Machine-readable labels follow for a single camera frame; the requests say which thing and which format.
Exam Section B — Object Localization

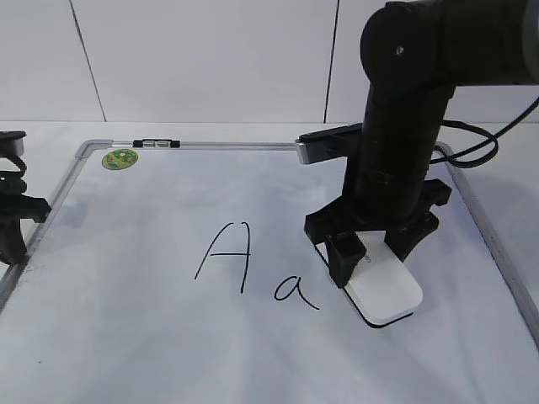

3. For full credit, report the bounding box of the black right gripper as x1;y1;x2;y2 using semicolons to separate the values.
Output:
304;179;451;289

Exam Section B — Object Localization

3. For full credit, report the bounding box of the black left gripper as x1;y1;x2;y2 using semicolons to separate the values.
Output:
1;194;51;265

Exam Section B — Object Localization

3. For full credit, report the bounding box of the white board eraser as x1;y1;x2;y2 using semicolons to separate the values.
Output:
323;232;424;329

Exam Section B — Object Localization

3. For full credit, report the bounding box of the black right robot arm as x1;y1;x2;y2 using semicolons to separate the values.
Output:
296;1;538;287

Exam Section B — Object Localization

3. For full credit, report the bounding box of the round green magnet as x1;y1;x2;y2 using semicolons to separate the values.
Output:
101;149;138;171

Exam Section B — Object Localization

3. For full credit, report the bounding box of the black marker clip holder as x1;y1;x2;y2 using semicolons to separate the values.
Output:
131;139;181;149

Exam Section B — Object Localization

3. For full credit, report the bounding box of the black left camera cable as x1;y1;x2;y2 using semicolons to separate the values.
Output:
0;155;29;197

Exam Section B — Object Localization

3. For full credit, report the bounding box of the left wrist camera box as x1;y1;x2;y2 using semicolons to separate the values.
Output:
0;130;26;157

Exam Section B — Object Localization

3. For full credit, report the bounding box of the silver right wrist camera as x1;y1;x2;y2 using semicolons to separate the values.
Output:
295;123;363;165

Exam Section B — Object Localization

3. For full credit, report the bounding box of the white board with grey frame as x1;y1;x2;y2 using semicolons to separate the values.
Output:
1;150;538;403

